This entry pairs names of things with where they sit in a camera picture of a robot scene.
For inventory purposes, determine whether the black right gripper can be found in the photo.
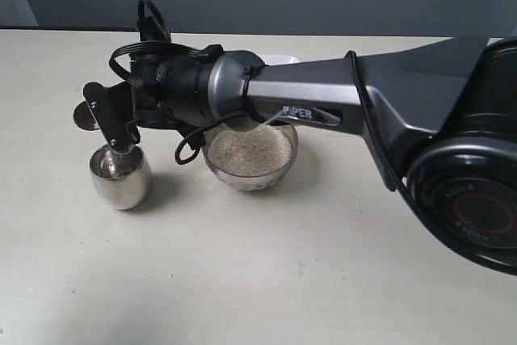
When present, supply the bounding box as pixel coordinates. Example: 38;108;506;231
83;44;224;154

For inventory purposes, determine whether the steel bowl of rice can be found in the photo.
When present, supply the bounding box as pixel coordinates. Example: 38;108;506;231
202;124;299;191

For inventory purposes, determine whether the white rectangular plastic tray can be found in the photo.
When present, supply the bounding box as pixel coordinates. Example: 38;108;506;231
259;54;301;66

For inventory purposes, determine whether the shiny steel cup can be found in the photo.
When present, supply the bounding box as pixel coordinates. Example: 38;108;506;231
89;145;153;211

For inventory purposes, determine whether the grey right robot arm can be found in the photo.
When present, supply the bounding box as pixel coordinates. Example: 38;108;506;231
74;37;516;275

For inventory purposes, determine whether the brown wooden spoon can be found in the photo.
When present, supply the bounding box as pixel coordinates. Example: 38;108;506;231
73;101;99;131

